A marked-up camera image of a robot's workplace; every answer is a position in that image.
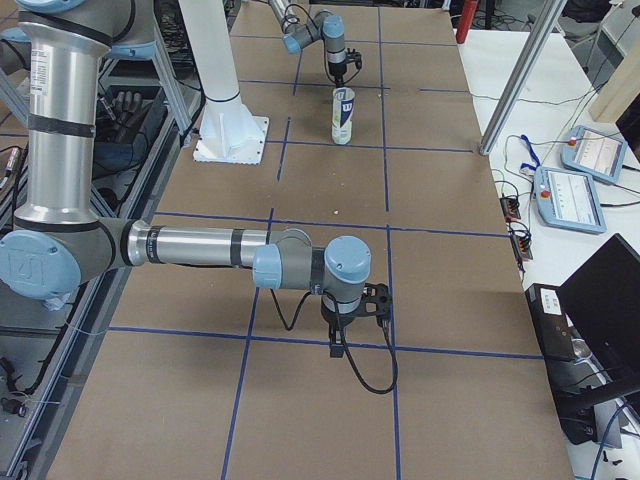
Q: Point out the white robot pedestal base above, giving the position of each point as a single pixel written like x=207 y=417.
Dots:
x=228 y=132

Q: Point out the red cylinder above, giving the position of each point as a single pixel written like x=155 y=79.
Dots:
x=466 y=20

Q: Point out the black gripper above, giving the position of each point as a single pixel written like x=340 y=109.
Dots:
x=336 y=68
x=333 y=318

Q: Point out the near teach pendant tablet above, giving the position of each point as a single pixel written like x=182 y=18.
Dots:
x=568 y=200

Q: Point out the black laptop monitor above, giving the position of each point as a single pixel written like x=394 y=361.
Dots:
x=588 y=332

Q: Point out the orange black connector box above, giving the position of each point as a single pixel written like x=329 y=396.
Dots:
x=510 y=207

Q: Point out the aluminium frame post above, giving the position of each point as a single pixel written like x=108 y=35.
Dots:
x=530 y=52

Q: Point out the teach pendant tablet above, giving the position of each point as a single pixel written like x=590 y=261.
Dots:
x=596 y=153
x=568 y=200

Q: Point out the white tennis ball can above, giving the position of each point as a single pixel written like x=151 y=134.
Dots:
x=342 y=111

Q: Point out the far teach pendant tablet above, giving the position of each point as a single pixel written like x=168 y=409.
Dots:
x=596 y=153

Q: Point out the white side table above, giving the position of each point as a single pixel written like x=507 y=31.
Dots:
x=555 y=99

